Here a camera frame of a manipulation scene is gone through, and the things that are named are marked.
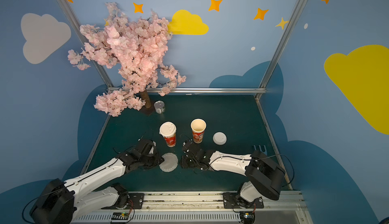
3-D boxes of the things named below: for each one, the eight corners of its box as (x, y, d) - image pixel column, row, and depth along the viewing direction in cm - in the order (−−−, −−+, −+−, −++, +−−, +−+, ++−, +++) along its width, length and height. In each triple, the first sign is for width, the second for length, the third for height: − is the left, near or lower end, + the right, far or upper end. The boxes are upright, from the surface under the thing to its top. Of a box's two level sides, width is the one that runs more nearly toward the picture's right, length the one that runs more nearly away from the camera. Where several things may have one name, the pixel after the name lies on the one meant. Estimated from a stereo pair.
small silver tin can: (154, 114, 113) (153, 108, 108) (156, 106, 118) (154, 100, 113) (165, 114, 113) (163, 108, 108) (166, 106, 118) (165, 100, 113)
